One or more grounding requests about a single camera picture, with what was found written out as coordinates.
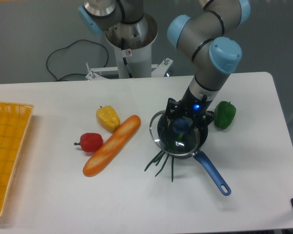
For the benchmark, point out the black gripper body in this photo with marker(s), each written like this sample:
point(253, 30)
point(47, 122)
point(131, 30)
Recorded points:
point(193, 107)

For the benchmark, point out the yellow bell pepper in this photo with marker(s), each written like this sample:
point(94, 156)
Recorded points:
point(108, 118)

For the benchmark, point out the yellow woven basket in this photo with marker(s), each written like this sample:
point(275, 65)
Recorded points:
point(14, 122)

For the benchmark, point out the orange baguette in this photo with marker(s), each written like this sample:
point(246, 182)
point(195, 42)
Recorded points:
point(107, 152)

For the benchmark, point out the glass lid blue knob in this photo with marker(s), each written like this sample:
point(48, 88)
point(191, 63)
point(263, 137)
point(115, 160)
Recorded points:
point(183, 125)

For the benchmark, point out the green onion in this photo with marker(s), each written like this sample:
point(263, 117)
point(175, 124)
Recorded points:
point(166, 161)

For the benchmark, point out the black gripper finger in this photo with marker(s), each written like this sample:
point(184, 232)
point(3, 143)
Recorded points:
point(201, 122)
point(173, 110)

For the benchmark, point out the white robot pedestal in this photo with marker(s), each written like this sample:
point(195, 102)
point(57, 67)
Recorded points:
point(132, 45)

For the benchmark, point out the green bell pepper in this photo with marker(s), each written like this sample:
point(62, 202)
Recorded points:
point(224, 114)

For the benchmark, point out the dark pot blue handle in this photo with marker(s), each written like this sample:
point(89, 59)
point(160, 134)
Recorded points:
point(203, 159)

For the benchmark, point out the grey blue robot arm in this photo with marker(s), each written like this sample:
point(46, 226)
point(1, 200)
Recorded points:
point(202, 40)

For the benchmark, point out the red bell pepper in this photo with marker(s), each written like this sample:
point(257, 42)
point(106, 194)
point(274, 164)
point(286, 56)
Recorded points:
point(90, 142)

